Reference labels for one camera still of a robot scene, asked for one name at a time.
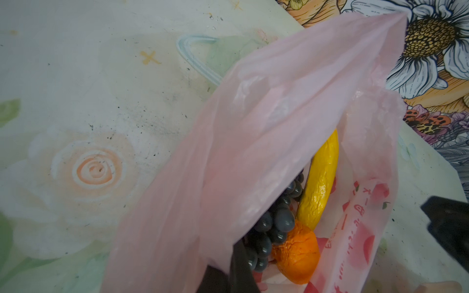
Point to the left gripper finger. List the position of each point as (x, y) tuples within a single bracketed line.
[(238, 280)]

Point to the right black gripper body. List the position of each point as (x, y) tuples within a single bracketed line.
[(449, 225)]

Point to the orange fake fruit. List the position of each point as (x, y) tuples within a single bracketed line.
[(299, 255)]

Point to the pink plastic bag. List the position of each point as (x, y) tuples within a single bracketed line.
[(266, 120)]

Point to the yellow fake banana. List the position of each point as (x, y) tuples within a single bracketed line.
[(319, 183)]

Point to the pink faceted plastic bowl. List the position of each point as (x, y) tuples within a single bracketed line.
[(439, 287)]

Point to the dark fake grape bunch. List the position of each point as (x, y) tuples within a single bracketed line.
[(272, 227)]

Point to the clear plastic bowl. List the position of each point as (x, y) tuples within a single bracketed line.
[(213, 57)]

